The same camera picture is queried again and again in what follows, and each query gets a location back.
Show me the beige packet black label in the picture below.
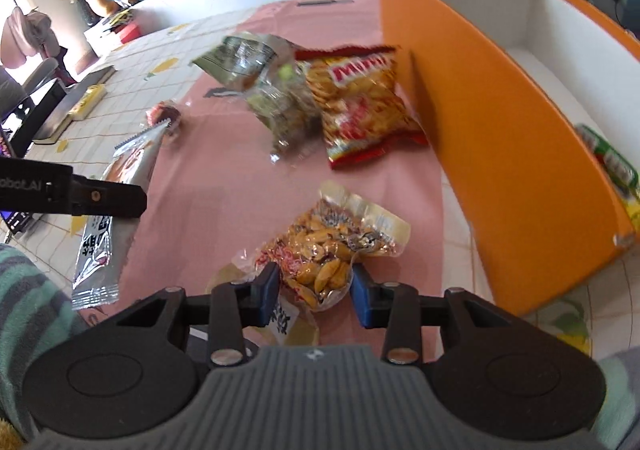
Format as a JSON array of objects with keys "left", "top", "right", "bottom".
[{"left": 206, "top": 262, "right": 322, "bottom": 347}]

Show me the clear green snack bag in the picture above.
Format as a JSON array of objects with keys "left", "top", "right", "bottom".
[{"left": 192, "top": 32, "right": 327, "bottom": 157}]

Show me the small yellow box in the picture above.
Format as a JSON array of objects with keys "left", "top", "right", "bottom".
[{"left": 69, "top": 84, "right": 109, "bottom": 121}]

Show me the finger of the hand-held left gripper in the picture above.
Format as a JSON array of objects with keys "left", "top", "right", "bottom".
[{"left": 71, "top": 174, "right": 149, "bottom": 220}]

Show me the silver long snack packet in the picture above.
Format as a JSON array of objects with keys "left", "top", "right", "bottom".
[{"left": 71, "top": 122, "right": 172, "bottom": 311}]

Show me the green sausage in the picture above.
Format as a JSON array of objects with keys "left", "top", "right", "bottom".
[{"left": 575, "top": 124, "right": 640, "bottom": 203}]

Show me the small round pastry packet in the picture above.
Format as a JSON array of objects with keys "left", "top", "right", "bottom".
[{"left": 146, "top": 100, "right": 184, "bottom": 137}]

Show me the checked tablecloth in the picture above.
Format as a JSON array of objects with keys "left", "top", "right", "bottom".
[{"left": 0, "top": 20, "right": 640, "bottom": 362}]

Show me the beige hanging cloth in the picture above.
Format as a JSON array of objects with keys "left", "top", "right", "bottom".
[{"left": 0, "top": 6, "right": 54, "bottom": 71}]

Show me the black book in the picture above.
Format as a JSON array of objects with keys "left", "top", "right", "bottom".
[{"left": 34, "top": 65, "right": 117, "bottom": 147}]

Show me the pink printed cloth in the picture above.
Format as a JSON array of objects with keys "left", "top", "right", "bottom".
[{"left": 114, "top": 0, "right": 482, "bottom": 347}]

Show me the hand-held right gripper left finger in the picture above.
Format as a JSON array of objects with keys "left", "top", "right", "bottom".
[{"left": 117, "top": 262, "right": 281, "bottom": 367}]

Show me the yellow snack packet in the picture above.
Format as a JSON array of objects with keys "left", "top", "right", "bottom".
[{"left": 620, "top": 194, "right": 640, "bottom": 233}]

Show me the person's pajama clothing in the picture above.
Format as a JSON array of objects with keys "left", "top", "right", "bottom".
[{"left": 594, "top": 344, "right": 640, "bottom": 442}]

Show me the orange stick snack bag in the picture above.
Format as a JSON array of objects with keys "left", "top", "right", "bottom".
[{"left": 294, "top": 45, "right": 432, "bottom": 171}]

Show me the clear peanut packet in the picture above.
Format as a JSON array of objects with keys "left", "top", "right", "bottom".
[{"left": 256, "top": 181, "right": 412, "bottom": 313}]

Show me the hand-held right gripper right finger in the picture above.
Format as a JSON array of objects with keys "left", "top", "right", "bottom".
[{"left": 350, "top": 264, "right": 511, "bottom": 365}]

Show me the red storage box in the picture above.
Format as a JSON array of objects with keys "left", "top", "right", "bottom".
[{"left": 113, "top": 23, "right": 144, "bottom": 45}]

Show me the orange cardboard box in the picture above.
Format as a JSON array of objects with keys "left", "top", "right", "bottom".
[{"left": 377, "top": 0, "right": 640, "bottom": 317}]

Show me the person's left forearm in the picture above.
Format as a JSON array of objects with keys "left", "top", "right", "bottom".
[{"left": 0, "top": 243, "right": 94, "bottom": 437}]

